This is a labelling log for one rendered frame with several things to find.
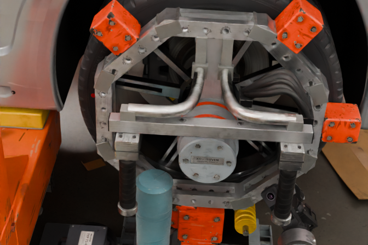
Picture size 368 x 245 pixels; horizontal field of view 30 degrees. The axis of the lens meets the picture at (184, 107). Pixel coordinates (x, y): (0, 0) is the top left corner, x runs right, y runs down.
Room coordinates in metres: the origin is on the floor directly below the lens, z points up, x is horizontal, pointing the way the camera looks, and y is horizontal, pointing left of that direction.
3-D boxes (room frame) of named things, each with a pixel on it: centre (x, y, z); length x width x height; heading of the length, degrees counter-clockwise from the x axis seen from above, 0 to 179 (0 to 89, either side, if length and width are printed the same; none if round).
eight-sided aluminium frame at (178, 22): (1.36, -0.06, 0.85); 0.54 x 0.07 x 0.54; 89
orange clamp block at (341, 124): (1.36, -0.38, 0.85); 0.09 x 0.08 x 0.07; 89
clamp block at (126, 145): (1.16, 0.11, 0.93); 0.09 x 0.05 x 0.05; 179
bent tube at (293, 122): (1.23, -0.16, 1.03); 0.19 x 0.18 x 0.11; 179
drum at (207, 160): (1.29, -0.06, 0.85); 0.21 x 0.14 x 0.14; 179
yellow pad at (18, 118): (1.56, 0.45, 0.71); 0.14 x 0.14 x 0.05; 89
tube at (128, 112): (1.24, 0.04, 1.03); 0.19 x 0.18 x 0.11; 179
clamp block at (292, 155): (1.15, -0.23, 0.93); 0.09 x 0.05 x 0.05; 179
